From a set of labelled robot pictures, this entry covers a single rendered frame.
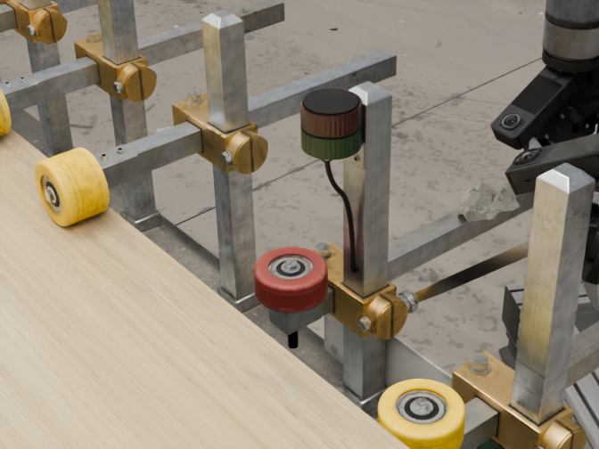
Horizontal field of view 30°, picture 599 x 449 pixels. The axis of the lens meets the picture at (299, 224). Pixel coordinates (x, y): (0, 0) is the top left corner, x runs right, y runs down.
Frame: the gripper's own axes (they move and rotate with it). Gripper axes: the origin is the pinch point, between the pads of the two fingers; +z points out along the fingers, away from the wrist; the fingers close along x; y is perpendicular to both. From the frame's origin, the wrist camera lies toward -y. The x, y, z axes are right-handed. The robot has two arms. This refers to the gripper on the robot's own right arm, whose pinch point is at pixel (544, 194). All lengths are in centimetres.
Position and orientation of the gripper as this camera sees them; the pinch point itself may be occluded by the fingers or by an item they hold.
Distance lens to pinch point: 150.4
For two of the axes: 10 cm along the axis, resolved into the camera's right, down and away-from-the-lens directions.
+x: -6.2, -4.2, 6.6
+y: 7.8, -3.6, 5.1
